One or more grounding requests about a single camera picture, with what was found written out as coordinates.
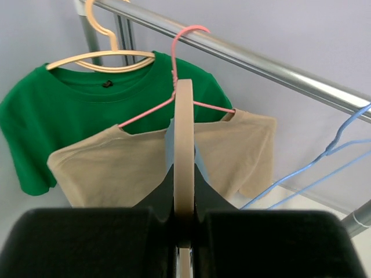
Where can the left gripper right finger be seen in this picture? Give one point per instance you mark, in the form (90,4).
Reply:
(207,200)

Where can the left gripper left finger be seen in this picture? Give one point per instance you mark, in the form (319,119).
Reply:
(158,205)

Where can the beige t shirt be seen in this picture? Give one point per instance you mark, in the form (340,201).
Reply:
(116,169)

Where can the grey blue t shirt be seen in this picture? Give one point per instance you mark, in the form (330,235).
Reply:
(169,153)

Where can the pink wire hanger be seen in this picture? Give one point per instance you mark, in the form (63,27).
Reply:
(181,33)

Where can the beige wooden hanger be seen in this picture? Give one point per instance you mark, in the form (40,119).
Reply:
(184,171)

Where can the green t shirt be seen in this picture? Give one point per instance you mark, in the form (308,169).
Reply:
(49,110)

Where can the cream hanger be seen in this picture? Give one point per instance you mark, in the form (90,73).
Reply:
(149,57)

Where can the metal clothes rack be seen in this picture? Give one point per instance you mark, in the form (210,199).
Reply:
(337,96)

